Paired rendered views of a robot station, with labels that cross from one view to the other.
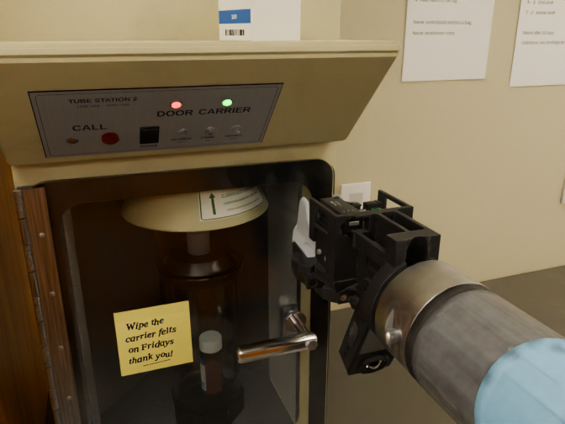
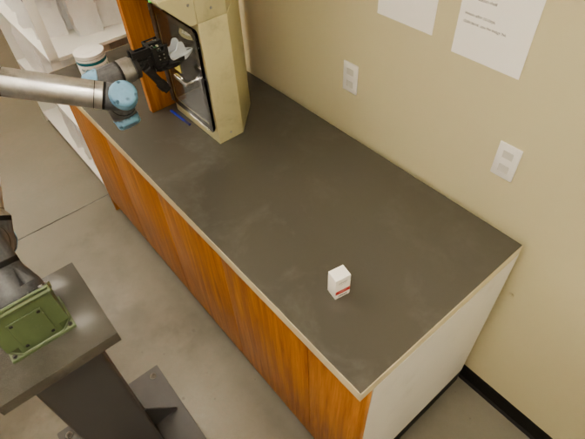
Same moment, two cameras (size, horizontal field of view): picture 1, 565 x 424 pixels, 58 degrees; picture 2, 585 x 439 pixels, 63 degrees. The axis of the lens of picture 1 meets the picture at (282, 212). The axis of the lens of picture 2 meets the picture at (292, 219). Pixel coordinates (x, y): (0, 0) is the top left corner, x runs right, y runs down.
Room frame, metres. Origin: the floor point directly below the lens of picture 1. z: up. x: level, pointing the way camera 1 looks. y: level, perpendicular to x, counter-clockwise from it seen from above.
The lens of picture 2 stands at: (0.36, -1.53, 2.07)
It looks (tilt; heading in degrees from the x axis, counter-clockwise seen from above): 47 degrees down; 72
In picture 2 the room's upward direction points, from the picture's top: 3 degrees counter-clockwise
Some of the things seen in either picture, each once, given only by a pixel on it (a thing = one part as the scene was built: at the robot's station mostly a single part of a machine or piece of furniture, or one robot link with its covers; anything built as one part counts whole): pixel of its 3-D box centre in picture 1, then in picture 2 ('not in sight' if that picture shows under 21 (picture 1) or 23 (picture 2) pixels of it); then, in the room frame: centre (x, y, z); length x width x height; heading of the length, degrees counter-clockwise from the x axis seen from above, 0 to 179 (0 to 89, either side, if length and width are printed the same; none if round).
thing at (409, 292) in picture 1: (429, 319); (126, 70); (0.31, -0.10, 1.33); 0.08 x 0.05 x 0.08; 110
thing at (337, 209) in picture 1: (373, 262); (149, 58); (0.38, -0.07, 1.34); 0.12 x 0.08 x 0.09; 20
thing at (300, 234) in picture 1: (305, 225); (176, 46); (0.48, -0.02, 1.34); 0.09 x 0.03 x 0.06; 20
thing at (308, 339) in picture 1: (274, 338); (185, 78); (0.49, 0.01, 1.20); 0.10 x 0.05 x 0.03; 110
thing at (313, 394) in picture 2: not in sight; (249, 223); (0.62, -0.05, 0.45); 2.05 x 0.67 x 0.90; 110
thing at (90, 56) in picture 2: not in sight; (93, 65); (0.15, 0.61, 1.02); 0.13 x 0.13 x 0.15
